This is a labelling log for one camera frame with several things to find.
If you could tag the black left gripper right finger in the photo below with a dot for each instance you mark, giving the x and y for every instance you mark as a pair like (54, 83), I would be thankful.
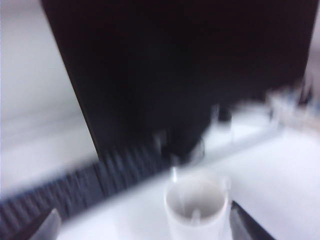
(246, 225)

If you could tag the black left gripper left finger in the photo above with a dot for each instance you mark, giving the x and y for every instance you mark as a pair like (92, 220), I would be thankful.
(50, 226)

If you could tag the white raised work board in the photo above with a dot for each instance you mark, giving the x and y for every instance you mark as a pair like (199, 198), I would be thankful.
(262, 187)

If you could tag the black computer keyboard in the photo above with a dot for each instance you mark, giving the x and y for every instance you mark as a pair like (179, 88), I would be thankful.
(75, 190)

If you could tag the white ceramic mug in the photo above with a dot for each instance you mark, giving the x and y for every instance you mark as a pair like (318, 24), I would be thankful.
(197, 225)

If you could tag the black computer monitor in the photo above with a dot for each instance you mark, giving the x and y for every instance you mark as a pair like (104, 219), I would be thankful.
(175, 62)

